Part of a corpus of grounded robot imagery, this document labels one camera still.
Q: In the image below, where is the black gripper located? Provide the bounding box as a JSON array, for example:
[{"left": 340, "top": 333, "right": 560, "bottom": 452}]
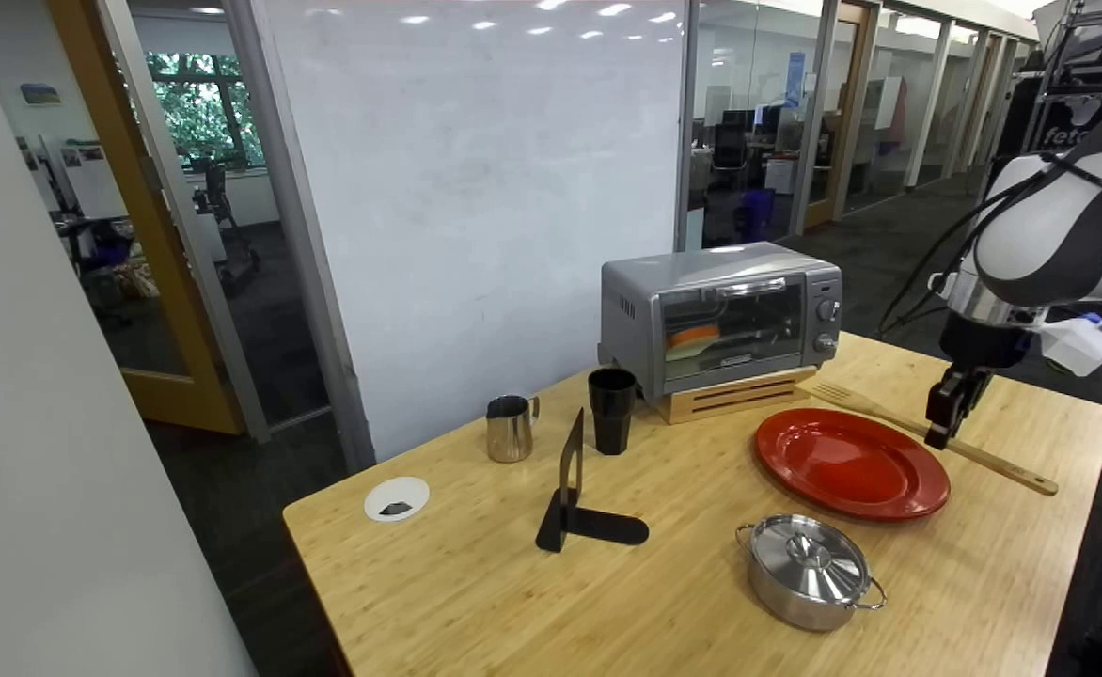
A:
[{"left": 921, "top": 310, "right": 1041, "bottom": 452}]

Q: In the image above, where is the red round plate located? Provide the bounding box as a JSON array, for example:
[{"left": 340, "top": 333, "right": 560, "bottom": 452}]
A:
[{"left": 748, "top": 406, "right": 956, "bottom": 526}]

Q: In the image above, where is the small steel pot with lid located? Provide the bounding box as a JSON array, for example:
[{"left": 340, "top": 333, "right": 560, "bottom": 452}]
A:
[{"left": 733, "top": 507, "right": 887, "bottom": 636}]

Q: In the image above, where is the wooden toaster stand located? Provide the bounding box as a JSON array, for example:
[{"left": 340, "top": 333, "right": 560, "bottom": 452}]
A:
[{"left": 662, "top": 363, "right": 822, "bottom": 430}]

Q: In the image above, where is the silver toaster oven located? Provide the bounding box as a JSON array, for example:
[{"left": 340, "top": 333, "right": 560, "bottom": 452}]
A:
[{"left": 595, "top": 238, "right": 851, "bottom": 406}]

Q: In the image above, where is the black cup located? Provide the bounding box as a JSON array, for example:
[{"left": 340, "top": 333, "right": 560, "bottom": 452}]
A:
[{"left": 585, "top": 363, "right": 645, "bottom": 457}]

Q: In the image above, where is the steel milk jug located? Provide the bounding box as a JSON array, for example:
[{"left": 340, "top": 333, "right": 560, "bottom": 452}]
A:
[{"left": 482, "top": 389, "right": 545, "bottom": 465}]

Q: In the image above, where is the large white whiteboard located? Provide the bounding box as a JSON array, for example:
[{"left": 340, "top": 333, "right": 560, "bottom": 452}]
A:
[{"left": 246, "top": 0, "right": 693, "bottom": 461}]

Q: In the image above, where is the wooden door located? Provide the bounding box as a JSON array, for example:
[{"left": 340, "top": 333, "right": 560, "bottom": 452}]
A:
[{"left": 51, "top": 0, "right": 250, "bottom": 440}]

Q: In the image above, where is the white wrist camera blue tape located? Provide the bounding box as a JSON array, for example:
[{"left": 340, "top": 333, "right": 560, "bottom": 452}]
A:
[{"left": 1036, "top": 308, "right": 1102, "bottom": 378}]

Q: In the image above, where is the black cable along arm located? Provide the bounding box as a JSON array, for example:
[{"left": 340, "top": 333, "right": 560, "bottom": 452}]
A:
[{"left": 881, "top": 145, "right": 1081, "bottom": 332}]

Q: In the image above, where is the white table cable grommet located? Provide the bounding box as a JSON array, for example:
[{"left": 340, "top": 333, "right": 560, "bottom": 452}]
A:
[{"left": 360, "top": 472, "right": 432, "bottom": 526}]

